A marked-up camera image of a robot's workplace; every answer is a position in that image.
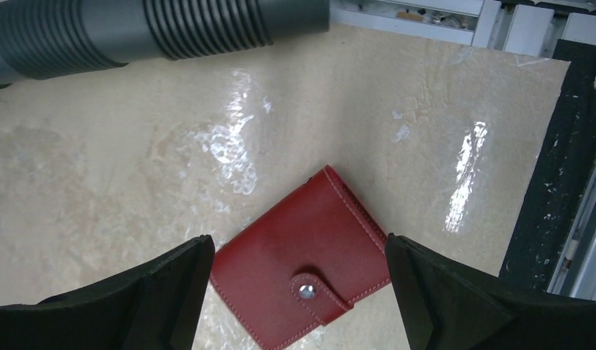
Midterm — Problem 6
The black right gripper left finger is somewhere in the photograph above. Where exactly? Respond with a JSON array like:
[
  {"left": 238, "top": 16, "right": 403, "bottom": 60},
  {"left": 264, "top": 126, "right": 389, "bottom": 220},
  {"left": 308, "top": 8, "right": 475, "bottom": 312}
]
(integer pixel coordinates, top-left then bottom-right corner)
[{"left": 0, "top": 236, "right": 215, "bottom": 349}]

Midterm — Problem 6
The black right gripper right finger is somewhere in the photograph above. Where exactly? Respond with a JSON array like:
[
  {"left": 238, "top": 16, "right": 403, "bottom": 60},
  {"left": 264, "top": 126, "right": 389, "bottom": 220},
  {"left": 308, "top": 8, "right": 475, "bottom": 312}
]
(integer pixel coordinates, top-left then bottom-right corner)
[{"left": 385, "top": 234, "right": 596, "bottom": 349}]

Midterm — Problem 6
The red leather card holder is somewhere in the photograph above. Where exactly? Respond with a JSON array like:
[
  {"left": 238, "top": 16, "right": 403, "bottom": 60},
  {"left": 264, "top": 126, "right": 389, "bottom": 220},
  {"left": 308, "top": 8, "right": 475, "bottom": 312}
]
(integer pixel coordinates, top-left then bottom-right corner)
[{"left": 211, "top": 166, "right": 391, "bottom": 349}]

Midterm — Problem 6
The grey corrugated hose right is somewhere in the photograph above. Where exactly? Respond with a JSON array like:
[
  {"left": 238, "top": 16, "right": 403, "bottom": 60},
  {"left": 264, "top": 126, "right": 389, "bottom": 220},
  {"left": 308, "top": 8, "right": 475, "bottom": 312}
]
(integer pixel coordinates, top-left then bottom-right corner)
[{"left": 0, "top": 0, "right": 331, "bottom": 90}]

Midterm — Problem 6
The aluminium frame rail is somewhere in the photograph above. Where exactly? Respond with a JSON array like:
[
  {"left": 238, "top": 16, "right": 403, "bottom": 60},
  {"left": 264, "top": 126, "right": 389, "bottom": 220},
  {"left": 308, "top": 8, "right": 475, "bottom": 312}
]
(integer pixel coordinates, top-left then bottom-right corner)
[{"left": 330, "top": 0, "right": 596, "bottom": 58}]

